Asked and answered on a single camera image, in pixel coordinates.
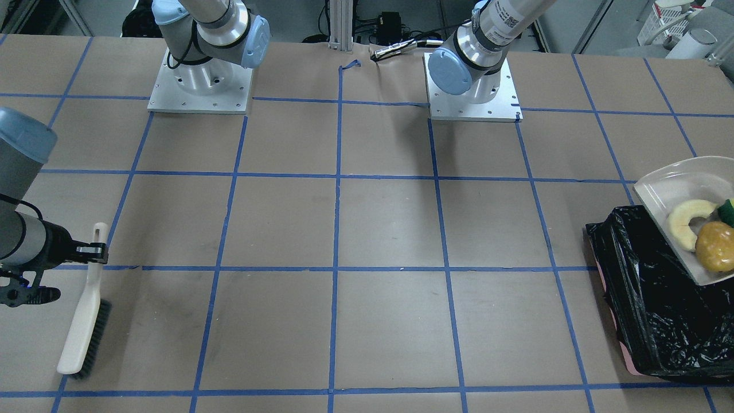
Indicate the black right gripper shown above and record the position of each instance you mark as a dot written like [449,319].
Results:
[56,245]

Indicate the white hand brush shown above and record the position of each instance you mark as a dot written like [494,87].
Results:
[89,320]

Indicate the white plastic dustpan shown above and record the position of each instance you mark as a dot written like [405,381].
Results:
[681,198]

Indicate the yellow potato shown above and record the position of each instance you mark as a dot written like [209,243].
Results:
[714,247]

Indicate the yellow green sponge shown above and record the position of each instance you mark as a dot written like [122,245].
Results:
[725,212]

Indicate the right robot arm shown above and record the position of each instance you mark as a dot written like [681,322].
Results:
[213,47]

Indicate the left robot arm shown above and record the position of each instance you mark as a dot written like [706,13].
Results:
[479,47]

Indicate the black lined trash bin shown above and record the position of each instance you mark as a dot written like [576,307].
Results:
[672,328]

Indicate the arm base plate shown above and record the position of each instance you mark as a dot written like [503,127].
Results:
[214,87]
[493,99]

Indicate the aluminium frame post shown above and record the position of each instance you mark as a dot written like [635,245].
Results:
[341,25]

